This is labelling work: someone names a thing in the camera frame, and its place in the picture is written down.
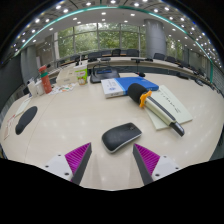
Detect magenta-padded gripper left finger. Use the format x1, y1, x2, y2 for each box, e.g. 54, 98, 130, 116
44, 142, 93, 186

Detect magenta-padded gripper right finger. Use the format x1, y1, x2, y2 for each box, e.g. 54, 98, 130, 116
132, 143, 183, 186

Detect black computer mouse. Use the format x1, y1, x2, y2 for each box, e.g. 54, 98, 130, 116
101, 122, 143, 154

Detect black mouse pad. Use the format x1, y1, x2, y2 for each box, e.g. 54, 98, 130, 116
14, 105, 39, 136

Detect cream paper booklet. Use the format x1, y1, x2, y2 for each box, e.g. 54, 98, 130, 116
144, 84, 194, 132

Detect cream sheet with red heading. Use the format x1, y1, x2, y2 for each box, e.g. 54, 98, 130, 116
14, 98, 33, 118

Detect colourful sticker sheet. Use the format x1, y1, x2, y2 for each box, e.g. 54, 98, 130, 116
49, 83, 78, 95

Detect red bottle with green band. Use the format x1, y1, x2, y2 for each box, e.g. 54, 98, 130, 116
38, 65, 53, 95

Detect blue and white book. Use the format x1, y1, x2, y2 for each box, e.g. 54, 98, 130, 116
100, 76, 160, 100

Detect white cardboard box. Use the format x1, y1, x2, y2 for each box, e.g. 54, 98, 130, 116
55, 68, 78, 86

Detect green printed paper cup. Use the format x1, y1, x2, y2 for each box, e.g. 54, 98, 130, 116
73, 64, 89, 86

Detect long curved conference desk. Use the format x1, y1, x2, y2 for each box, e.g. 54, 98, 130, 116
49, 55, 208, 79

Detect black office chairs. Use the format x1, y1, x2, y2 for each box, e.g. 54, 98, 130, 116
69, 48, 208, 81

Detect ceiling lights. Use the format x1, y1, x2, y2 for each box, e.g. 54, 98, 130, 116
13, 0, 223, 73

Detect handheld microphone with orange ring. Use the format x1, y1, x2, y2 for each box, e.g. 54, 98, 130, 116
127, 82, 186, 138

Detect glass window wall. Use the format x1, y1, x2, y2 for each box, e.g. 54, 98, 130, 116
54, 22, 148, 59

